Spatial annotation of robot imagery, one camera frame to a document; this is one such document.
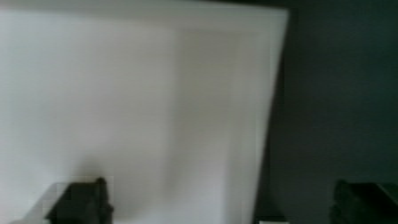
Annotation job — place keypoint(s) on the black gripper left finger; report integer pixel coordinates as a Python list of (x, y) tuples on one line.
[(83, 206)]

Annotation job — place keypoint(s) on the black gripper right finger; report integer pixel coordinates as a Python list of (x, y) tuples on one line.
[(365, 203)]

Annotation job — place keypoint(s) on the white drawer box front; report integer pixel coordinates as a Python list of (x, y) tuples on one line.
[(136, 91)]

